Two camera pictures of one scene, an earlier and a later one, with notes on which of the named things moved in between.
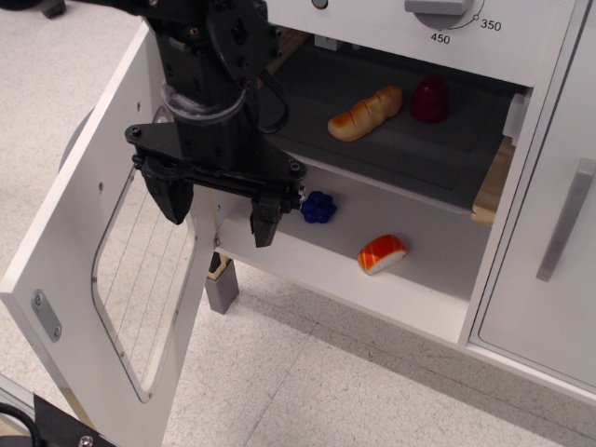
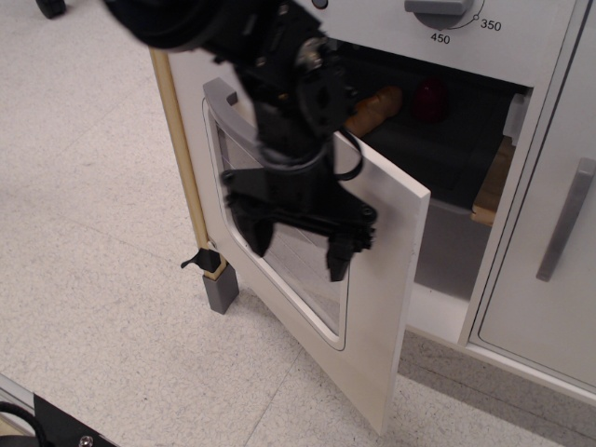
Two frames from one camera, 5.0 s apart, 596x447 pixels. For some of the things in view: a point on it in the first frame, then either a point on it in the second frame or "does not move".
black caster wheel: (53, 8) does not move
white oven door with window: (102, 303) to (355, 329)
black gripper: (221, 151) to (307, 195)
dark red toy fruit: (430, 100) does not move
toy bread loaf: (350, 124) does not move
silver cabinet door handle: (586, 171) does not move
